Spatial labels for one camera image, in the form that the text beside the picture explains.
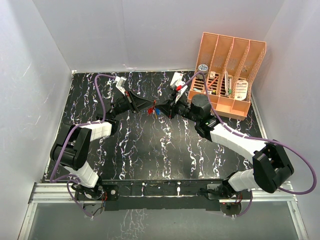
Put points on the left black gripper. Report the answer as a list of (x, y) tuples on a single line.
[(139, 103)]

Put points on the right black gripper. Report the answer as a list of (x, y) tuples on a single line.
[(166, 107)]

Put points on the key with blue tag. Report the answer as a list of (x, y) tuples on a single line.
[(157, 111)]

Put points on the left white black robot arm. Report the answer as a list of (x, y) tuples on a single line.
[(71, 147)]

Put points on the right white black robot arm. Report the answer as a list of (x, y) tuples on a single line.
[(271, 166)]

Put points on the white cardboard box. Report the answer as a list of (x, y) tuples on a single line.
[(177, 76)]

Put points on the grey tape roll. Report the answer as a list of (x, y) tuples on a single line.
[(203, 68)]

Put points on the pens in organizer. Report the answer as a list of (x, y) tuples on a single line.
[(227, 84)]

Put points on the pink desk organizer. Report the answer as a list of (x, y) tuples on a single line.
[(233, 64)]

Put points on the white packaged card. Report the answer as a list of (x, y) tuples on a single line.
[(241, 90)]

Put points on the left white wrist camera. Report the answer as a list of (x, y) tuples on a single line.
[(120, 84)]

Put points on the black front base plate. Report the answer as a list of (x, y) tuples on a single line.
[(172, 194)]

